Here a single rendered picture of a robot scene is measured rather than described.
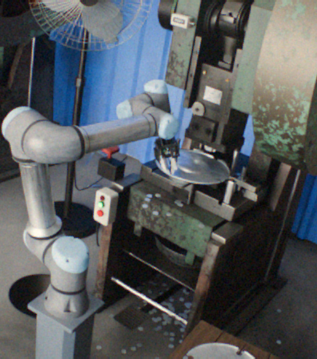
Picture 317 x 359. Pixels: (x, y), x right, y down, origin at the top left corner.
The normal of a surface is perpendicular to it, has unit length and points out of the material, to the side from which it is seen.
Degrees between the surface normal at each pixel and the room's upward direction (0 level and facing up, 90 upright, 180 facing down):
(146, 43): 90
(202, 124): 90
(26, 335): 0
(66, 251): 8
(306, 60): 85
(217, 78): 90
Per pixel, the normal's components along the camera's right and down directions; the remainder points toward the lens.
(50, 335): -0.49, 0.32
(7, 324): 0.16, -0.88
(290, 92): -0.61, 0.43
